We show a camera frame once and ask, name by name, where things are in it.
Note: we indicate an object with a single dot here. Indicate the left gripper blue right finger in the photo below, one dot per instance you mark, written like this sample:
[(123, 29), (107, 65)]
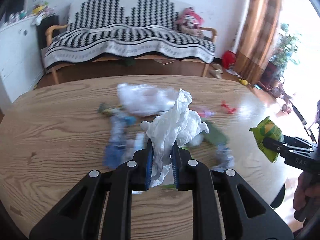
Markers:
[(175, 167)]

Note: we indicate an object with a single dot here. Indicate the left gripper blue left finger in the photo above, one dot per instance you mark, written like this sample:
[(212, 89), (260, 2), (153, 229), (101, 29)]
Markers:
[(148, 165)]

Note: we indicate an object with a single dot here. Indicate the white tissue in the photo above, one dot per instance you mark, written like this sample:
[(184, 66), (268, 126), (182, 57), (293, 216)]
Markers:
[(179, 125)]

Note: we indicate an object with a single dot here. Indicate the blue white wrapper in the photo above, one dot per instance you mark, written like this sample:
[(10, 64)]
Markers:
[(119, 148)]

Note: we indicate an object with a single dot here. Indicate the yellow green chip bag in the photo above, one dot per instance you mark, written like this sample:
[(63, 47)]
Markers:
[(267, 129)]

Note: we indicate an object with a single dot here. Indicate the clear plastic bag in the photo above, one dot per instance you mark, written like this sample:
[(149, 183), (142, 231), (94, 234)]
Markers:
[(146, 100)]

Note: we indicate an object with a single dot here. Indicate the red ribbon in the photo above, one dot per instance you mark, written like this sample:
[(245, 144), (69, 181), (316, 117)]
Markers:
[(227, 108)]

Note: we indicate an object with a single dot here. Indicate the small candy wrapper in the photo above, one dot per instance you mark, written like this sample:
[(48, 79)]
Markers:
[(108, 110)]

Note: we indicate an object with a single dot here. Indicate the person's right hand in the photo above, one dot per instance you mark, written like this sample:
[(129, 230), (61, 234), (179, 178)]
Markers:
[(300, 195)]

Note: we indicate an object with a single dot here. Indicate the purple toy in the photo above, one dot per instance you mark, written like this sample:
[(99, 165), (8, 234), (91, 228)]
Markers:
[(203, 112)]

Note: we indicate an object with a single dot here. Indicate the yellow toy on floor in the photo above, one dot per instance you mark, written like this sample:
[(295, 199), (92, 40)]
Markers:
[(243, 82)]

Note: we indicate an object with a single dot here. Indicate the beige slipper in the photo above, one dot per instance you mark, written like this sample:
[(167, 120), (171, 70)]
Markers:
[(217, 67), (216, 73)]

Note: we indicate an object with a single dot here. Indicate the potted plant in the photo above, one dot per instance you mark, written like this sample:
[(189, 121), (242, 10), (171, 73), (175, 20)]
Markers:
[(283, 53)]

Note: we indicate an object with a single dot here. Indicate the red bag on floor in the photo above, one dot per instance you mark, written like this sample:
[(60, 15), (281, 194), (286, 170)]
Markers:
[(228, 59)]

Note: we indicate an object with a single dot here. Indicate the pink cartoon pillow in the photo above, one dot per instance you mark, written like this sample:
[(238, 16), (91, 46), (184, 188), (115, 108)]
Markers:
[(189, 22)]

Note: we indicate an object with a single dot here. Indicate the black white striped blanket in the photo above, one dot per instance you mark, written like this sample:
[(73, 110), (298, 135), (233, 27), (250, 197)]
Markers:
[(98, 14)]

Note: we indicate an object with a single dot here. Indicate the brown curtain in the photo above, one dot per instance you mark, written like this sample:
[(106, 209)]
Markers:
[(257, 39)]

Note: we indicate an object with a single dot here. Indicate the white cabinet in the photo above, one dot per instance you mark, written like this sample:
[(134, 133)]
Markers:
[(21, 66)]

